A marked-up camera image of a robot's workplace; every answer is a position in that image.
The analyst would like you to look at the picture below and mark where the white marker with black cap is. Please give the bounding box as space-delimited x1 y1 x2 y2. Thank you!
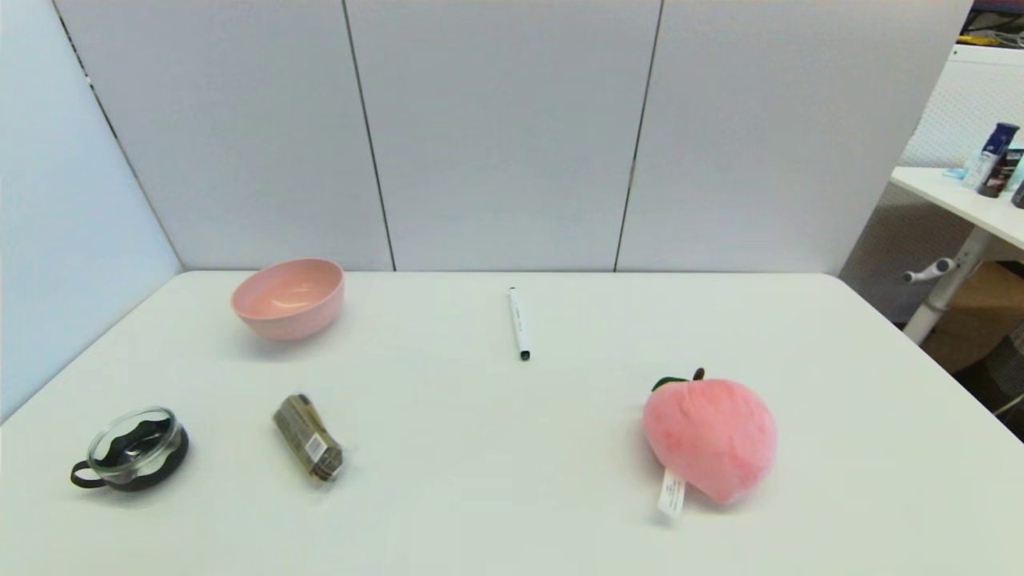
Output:
508 286 531 362

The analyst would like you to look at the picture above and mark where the brown snack packet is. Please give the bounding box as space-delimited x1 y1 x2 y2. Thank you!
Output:
273 393 345 483

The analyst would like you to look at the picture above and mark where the pink plastic bowl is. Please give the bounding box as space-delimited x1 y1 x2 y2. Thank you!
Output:
230 257 346 342

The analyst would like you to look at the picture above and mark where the pink peach plush toy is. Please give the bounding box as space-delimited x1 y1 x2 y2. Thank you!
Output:
642 368 778 521

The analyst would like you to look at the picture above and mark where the black lid with clear dome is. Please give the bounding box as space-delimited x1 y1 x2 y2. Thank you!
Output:
70 406 190 492

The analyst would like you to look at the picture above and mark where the white side table leg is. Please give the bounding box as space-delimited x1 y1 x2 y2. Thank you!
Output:
902 228 993 345

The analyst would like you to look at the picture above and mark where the white side table top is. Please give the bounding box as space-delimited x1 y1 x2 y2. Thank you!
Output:
890 166 1024 250

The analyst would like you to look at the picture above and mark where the brown cardboard box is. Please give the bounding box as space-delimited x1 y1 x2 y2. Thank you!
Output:
920 260 1024 374

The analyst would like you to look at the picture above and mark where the white perforated partition panel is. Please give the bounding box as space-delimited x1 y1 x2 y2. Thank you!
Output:
838 44 1024 322

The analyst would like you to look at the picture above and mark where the dark blue bottle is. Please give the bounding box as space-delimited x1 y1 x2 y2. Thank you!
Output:
978 122 1021 198

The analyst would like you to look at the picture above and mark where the white crank handle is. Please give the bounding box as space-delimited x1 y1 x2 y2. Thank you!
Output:
904 258 958 284

